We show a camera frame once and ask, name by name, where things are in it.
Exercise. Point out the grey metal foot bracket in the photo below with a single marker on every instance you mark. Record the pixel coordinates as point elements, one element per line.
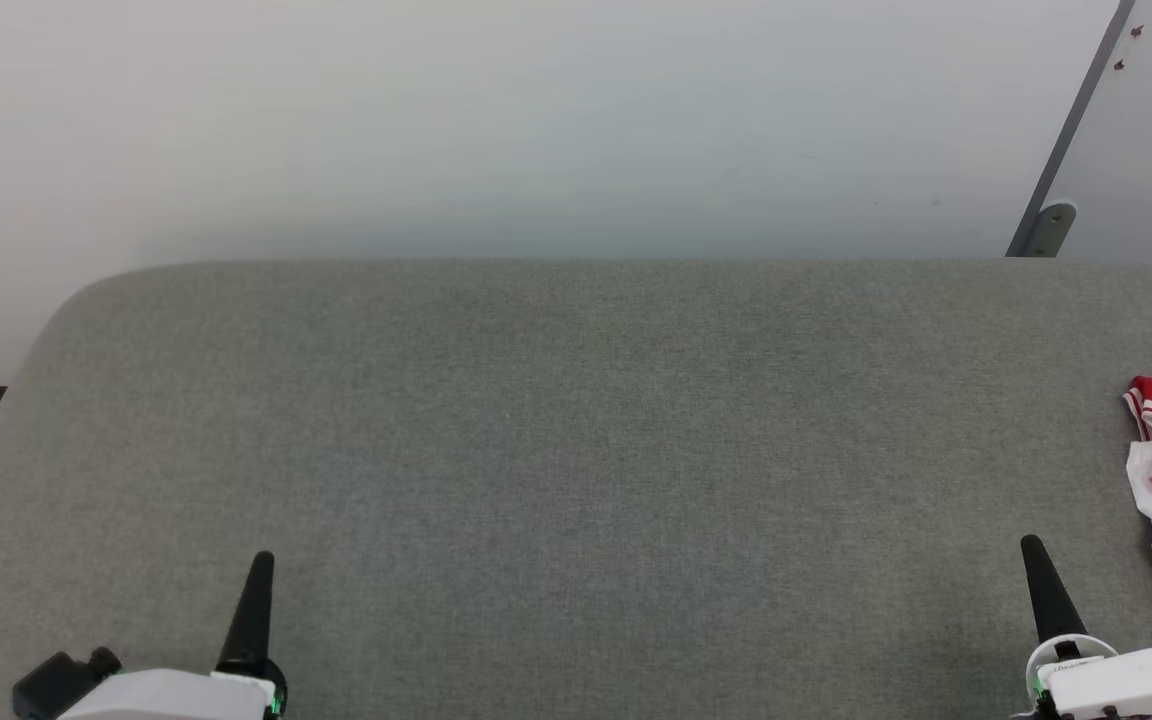
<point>1051,232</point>

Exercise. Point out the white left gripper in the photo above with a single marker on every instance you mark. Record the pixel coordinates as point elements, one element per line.
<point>166,698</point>

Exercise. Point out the grey metal wall strip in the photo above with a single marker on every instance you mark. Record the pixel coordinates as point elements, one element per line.
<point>1071,125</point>

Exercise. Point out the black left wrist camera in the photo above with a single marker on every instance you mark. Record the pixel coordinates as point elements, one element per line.
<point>61,683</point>

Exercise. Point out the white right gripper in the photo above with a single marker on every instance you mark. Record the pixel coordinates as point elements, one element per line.
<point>1126,685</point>

